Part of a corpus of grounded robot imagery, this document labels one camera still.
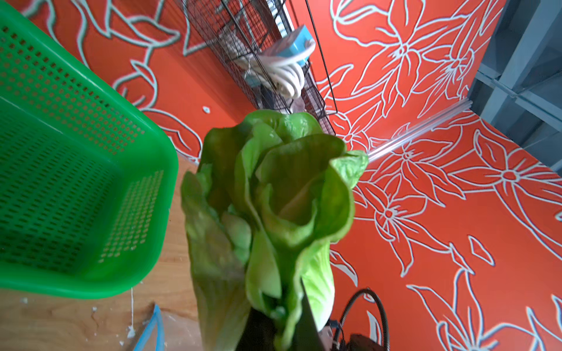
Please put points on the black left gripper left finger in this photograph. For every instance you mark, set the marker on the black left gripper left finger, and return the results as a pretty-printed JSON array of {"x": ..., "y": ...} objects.
[{"x": 259, "y": 333}]

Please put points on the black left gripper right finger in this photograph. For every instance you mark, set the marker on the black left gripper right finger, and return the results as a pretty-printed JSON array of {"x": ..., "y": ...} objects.
[{"x": 306, "y": 337}]

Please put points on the clear zip-top bag blue seal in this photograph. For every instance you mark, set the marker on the clear zip-top bag blue seal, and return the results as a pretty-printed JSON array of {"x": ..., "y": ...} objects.
[{"x": 166, "y": 331}]

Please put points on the green chinese cabbage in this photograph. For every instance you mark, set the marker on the green chinese cabbage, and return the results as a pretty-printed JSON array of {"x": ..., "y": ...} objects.
[{"x": 269, "y": 198}]

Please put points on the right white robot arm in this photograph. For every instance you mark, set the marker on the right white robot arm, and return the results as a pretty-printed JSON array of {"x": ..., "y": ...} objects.
[{"x": 362, "y": 325}]

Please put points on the green perforated plastic basket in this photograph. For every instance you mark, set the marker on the green perforated plastic basket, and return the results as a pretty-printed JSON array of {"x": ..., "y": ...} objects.
[{"x": 87, "y": 181}]

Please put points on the blue box with white cable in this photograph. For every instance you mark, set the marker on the blue box with white cable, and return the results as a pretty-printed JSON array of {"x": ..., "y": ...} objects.
[{"x": 280, "y": 68}]

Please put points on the black wire wall basket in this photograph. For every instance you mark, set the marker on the black wire wall basket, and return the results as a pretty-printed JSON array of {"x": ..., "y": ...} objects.
[{"x": 258, "y": 24}]

